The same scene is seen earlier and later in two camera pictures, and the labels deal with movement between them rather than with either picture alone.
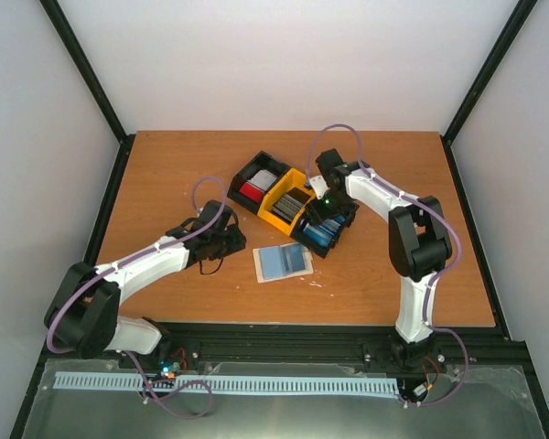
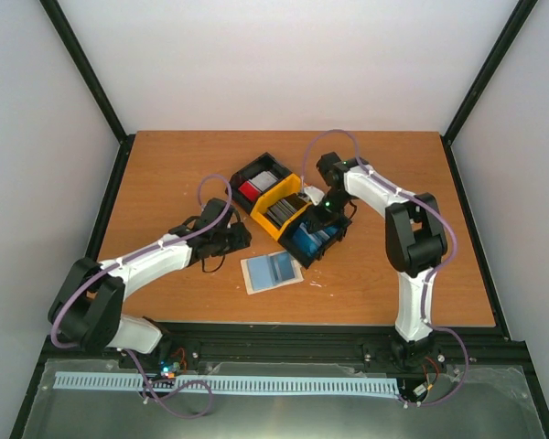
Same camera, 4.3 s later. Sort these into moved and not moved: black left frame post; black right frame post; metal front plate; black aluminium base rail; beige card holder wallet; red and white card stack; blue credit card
Moved: beige card holder wallet; blue credit card
Not moved: metal front plate; black aluminium base rail; black right frame post; black left frame post; red and white card stack
